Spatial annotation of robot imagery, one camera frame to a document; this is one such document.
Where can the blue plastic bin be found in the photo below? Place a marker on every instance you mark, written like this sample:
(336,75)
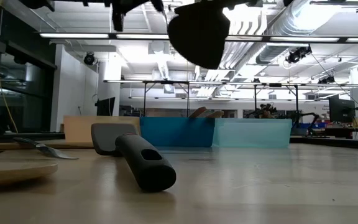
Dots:
(176,132)

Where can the small black monitor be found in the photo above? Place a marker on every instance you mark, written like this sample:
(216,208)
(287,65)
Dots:
(106,107)

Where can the black ceiling camera cluster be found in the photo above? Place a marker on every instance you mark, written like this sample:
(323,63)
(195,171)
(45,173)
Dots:
(297,55)

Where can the silver fork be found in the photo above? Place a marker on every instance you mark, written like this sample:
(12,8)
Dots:
(51,152)

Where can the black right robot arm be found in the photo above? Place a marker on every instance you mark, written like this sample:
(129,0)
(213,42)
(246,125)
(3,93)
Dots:
(244,2)

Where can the teal plastic bin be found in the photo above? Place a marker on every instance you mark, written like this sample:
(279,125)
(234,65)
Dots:
(253,133)

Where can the large black monitor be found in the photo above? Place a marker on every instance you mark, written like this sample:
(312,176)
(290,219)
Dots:
(342,110)

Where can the long ceiling light bar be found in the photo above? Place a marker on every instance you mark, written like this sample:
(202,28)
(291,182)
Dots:
(73,35)

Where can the black metal rig frame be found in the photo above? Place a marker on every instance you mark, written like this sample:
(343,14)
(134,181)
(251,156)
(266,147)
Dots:
(166,82)

